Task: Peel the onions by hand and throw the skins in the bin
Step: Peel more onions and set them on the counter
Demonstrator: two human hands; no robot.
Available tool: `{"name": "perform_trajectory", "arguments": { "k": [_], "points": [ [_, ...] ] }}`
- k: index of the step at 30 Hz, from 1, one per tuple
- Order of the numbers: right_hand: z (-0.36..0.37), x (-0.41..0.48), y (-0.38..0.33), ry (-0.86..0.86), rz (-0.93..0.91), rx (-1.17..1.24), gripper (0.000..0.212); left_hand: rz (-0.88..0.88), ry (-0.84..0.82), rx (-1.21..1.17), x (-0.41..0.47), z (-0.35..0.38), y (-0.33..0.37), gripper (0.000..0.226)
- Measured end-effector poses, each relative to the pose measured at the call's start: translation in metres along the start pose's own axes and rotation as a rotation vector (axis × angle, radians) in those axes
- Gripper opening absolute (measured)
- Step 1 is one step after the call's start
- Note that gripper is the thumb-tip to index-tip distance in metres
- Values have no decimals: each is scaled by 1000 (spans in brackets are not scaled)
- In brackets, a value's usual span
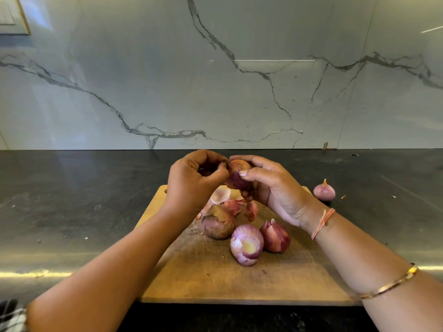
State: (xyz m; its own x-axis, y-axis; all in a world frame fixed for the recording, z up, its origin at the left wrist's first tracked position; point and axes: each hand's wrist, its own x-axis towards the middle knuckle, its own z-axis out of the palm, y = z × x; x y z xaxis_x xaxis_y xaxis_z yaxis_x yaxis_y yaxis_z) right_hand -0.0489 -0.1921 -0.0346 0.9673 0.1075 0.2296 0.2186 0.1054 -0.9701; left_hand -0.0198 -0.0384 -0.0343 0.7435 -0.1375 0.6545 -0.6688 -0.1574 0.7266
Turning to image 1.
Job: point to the pile of onion peels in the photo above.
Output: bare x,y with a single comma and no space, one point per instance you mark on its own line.
232,204

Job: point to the gold bangle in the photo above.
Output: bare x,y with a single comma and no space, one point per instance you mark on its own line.
389,283

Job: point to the black white plaid sleeve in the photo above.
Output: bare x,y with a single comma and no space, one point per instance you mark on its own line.
10,318

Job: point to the white wall switch plate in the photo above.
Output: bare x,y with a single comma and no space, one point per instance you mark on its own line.
10,13

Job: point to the brownish red onion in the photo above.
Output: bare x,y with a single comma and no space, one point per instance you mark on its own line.
219,224

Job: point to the person's right hand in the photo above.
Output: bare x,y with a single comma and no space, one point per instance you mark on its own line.
284,190

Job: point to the person's left forearm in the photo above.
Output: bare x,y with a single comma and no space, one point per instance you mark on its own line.
104,283

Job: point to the person's left hand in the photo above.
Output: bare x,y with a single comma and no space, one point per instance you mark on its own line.
190,183

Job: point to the person's right forearm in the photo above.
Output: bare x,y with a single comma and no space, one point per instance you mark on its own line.
377,273

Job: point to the small red onion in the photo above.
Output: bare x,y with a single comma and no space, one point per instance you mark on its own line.
324,191

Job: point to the wooden cutting board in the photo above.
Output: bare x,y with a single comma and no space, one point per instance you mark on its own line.
201,280

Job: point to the red onion with pale patch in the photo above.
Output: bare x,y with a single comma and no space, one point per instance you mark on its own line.
247,244

